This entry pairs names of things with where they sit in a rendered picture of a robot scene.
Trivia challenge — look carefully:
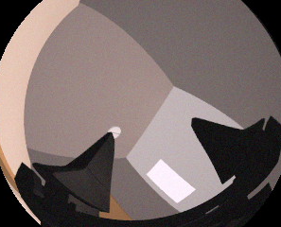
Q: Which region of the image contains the brown wooden plank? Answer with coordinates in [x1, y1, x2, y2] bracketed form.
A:
[0, 147, 20, 194]

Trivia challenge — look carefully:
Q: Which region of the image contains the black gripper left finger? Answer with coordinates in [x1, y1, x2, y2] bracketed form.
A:
[32, 132, 114, 213]

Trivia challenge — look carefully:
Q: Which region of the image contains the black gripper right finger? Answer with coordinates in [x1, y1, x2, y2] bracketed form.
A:
[190, 117, 265, 184]

